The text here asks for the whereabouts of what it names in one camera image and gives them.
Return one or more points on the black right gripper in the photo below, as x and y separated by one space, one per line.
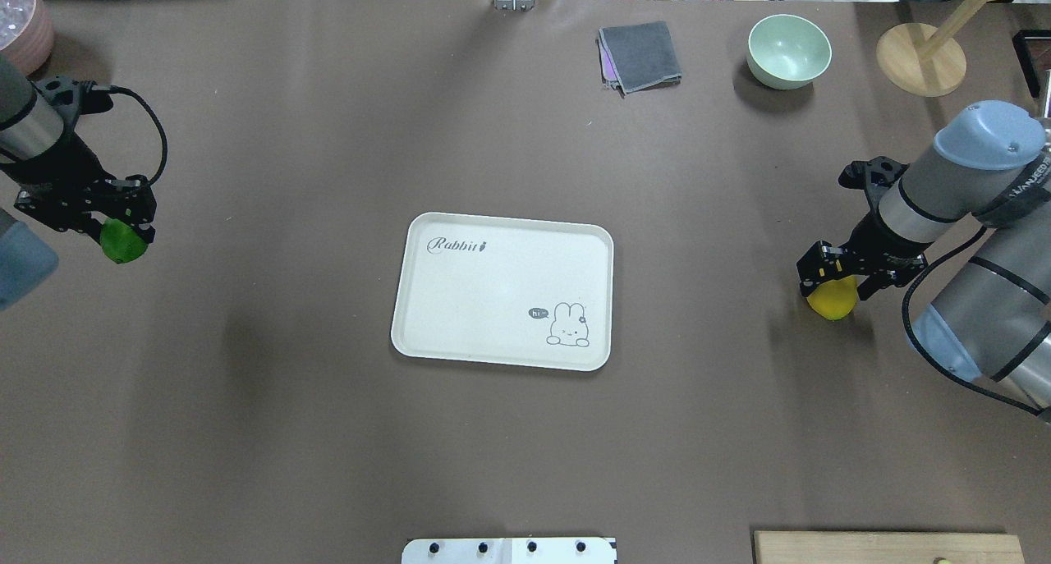
868 238

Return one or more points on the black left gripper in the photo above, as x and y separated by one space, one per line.
71 163

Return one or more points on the yellow lemon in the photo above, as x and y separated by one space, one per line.
834 300

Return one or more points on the green lime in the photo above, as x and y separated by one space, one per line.
120 243

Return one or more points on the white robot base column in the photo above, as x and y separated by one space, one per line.
558 549

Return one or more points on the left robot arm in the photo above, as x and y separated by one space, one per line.
30 127

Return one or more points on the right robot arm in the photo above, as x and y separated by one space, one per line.
965 230

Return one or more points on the cream rabbit tray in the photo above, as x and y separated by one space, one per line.
506 291

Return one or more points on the pink bowl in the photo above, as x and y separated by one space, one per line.
27 34

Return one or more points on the wooden mug tree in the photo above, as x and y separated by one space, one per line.
925 60

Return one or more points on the green bowl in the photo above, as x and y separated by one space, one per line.
787 52

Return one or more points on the black metal glass rack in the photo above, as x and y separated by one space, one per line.
1032 48

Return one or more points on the wooden cutting board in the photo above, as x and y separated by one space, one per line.
869 547

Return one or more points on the grey folded cloth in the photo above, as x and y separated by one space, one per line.
638 57

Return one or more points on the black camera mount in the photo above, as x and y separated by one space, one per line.
876 177

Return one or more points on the left camera mount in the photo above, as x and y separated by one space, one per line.
73 98

